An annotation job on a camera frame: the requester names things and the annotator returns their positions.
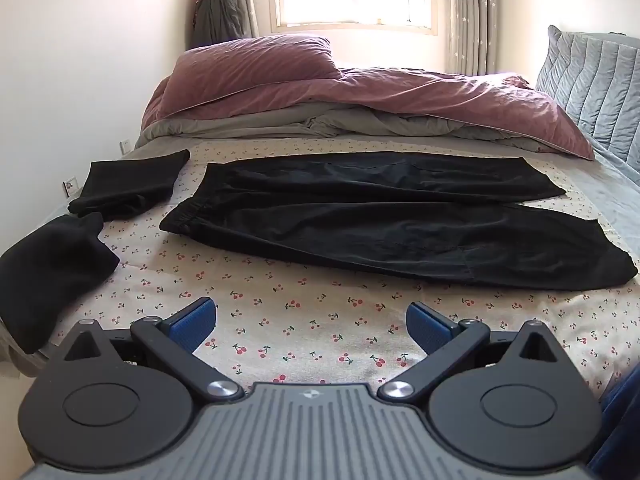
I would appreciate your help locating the wall socket with red plug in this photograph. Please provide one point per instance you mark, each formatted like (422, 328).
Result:
(70, 186)

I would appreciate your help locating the grey blanket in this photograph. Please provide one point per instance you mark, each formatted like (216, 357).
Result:
(280, 122)

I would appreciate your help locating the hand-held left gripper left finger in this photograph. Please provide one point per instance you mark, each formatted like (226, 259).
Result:
(196, 321)

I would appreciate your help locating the pink duvet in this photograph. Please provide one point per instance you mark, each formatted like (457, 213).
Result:
(450, 105)

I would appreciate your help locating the pink pillow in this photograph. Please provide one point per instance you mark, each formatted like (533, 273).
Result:
(250, 67)

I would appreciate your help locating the folded black cloth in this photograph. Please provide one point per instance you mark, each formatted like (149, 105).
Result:
(47, 270)

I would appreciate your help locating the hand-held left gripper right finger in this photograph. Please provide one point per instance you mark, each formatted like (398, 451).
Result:
(424, 327)

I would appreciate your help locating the grey quilted headboard cushion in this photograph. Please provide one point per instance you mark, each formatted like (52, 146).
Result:
(595, 80)

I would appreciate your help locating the dark blue cloth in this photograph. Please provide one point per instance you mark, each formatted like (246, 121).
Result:
(617, 425)

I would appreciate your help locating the hanging grey jacket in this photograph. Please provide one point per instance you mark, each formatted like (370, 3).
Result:
(217, 17)

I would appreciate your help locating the white wall socket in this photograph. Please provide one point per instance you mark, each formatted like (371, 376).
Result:
(126, 146)

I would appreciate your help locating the folded black pants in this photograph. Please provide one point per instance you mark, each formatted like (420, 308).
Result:
(130, 185)

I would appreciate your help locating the black pants with elastic waistband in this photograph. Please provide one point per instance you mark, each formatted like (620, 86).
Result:
(380, 230)

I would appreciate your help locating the cherry print bed sheet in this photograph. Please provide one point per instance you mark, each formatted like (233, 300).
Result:
(310, 305)

